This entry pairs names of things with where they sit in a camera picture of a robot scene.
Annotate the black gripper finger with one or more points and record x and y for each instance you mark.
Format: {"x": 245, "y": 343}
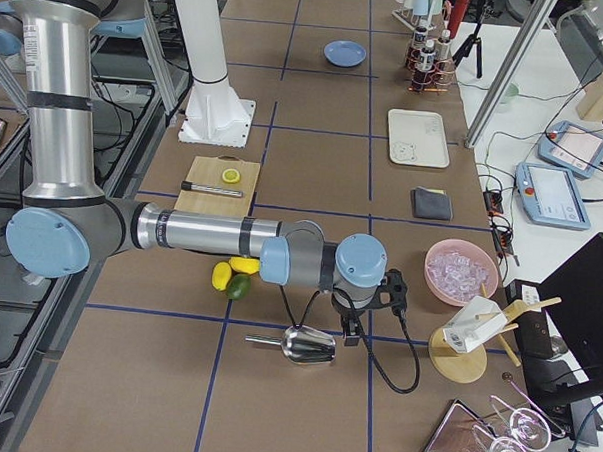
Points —
{"x": 350, "y": 339}

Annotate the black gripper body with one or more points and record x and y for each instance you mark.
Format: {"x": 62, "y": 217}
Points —
{"x": 348, "y": 314}

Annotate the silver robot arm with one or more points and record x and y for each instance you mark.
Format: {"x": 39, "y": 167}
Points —
{"x": 67, "y": 222}

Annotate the blue round plate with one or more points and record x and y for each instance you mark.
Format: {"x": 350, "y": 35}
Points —
{"x": 344, "y": 53}

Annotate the steel ice scoop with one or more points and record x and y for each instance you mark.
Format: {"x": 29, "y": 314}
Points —
{"x": 301, "y": 345}

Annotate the wooden cup stand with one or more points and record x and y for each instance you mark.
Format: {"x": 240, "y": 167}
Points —
{"x": 469, "y": 367}

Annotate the green lime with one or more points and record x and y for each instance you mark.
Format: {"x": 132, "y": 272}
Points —
{"x": 238, "y": 287}

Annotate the pink bowl of ice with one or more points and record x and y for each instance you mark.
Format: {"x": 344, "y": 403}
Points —
{"x": 457, "y": 270}

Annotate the yellow lemon top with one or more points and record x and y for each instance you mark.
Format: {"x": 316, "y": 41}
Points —
{"x": 243, "y": 265}

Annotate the yellow lemon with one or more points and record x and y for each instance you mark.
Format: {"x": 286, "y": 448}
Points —
{"x": 243, "y": 265}
{"x": 221, "y": 275}

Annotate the white paper cup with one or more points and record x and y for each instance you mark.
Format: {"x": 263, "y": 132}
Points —
{"x": 473, "y": 325}

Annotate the yellow lemon left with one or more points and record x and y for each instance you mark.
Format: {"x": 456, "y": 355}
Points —
{"x": 221, "y": 275}

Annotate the grey folded cloth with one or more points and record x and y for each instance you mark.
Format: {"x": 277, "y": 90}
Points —
{"x": 430, "y": 204}

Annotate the black framed tray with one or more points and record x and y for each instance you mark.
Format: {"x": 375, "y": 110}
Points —
{"x": 454, "y": 433}

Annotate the lemon half slice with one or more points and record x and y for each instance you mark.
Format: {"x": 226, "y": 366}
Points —
{"x": 231, "y": 176}

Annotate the cream bear tray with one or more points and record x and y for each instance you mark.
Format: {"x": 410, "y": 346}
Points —
{"x": 417, "y": 138}

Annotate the wine glass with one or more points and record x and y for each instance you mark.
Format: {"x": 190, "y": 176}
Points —
{"x": 524, "y": 425}

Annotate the wooden cutting board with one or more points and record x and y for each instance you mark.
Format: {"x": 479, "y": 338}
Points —
{"x": 207, "y": 171}

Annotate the near teach pendant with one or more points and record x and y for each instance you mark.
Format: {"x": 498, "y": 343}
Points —
{"x": 550, "y": 196}

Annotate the teach pendant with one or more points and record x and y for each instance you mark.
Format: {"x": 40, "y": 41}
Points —
{"x": 550, "y": 196}
{"x": 571, "y": 146}

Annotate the black monitor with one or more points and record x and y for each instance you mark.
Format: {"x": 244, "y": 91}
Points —
{"x": 578, "y": 319}

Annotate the dark sauce bottle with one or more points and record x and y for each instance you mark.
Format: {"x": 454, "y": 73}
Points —
{"x": 426, "y": 57}

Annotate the far teach pendant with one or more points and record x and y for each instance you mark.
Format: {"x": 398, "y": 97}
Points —
{"x": 571, "y": 146}

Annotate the black tripod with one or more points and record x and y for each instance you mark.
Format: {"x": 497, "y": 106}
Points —
{"x": 473, "y": 41}

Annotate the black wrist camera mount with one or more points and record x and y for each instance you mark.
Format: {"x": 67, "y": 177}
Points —
{"x": 393, "y": 292}

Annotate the steel knife handle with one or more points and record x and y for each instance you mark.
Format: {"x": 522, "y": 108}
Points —
{"x": 207, "y": 189}

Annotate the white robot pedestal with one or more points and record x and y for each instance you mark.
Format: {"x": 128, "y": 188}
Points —
{"x": 214, "y": 115}

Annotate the copper wire bottle rack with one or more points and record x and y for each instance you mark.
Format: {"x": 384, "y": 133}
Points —
{"x": 440, "y": 78}

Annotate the aluminium frame post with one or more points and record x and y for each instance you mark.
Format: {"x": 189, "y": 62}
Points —
{"x": 523, "y": 41}

